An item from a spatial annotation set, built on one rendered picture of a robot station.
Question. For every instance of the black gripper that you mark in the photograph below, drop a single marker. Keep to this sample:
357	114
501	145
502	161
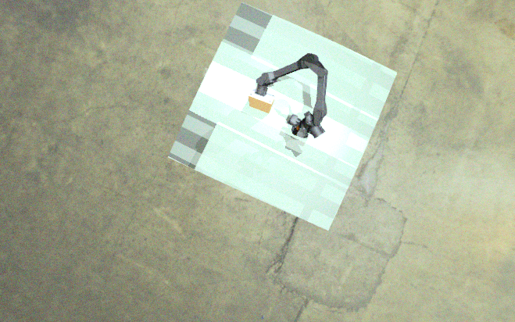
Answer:
295	120

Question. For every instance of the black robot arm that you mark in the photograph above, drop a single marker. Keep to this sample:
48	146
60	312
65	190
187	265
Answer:
308	61

